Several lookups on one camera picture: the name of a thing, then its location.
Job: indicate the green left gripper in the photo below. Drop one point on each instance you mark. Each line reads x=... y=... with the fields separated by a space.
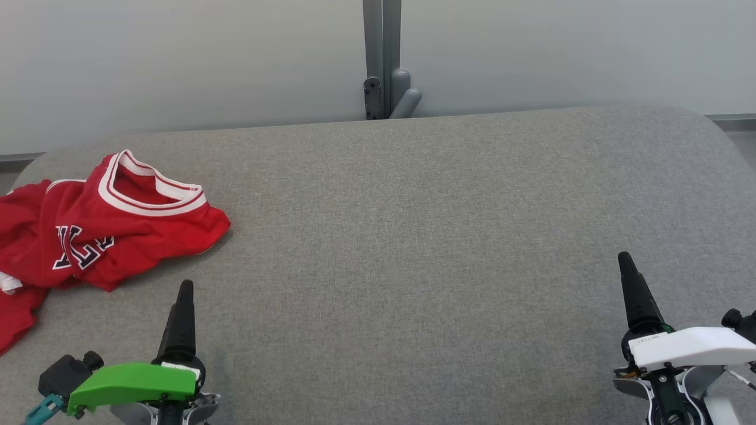
x=136 y=383

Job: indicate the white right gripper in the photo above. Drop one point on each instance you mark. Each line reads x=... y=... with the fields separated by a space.
x=691 y=348

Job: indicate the red Bulls jersey shirt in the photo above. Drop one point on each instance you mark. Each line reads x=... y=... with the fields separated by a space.
x=147 y=230

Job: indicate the red shorts white stripes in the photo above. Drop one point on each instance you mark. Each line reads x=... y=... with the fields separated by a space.
x=15 y=319

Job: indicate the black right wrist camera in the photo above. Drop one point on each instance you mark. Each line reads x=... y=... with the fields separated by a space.
x=744 y=324

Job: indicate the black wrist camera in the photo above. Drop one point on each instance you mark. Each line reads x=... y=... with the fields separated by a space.
x=744 y=324
x=65 y=375

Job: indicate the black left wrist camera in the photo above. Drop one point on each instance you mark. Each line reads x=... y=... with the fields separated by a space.
x=65 y=375

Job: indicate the grey partition base rail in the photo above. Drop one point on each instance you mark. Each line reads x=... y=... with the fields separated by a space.
x=732 y=117
x=20 y=157

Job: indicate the grey metal post bracket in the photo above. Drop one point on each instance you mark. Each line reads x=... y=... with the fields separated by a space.
x=381 y=47

